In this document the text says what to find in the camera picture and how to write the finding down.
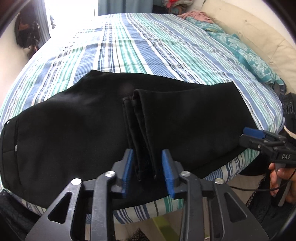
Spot dark items beside pillow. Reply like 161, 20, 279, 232
273, 82, 287, 100

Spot blue curtain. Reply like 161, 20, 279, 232
98, 0, 154, 16
34, 0, 50, 46

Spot right hand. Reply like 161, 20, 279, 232
269, 163, 296, 204

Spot left blue curtain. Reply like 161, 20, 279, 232
34, 0, 50, 46

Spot pink garment on bed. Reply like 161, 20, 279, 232
178, 10, 214, 24

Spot pile of colourful clothes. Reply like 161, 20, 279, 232
162, 0, 194, 15

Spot black pants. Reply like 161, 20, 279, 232
1, 70, 256, 208

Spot cream padded headboard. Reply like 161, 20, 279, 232
202, 1, 295, 93

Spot teal patterned pillow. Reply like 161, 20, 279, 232
208, 32, 285, 86

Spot striped bed with sheet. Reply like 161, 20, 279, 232
0, 12, 285, 225

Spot dark clothes hanging on wall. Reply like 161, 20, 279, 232
15, 11, 40, 49

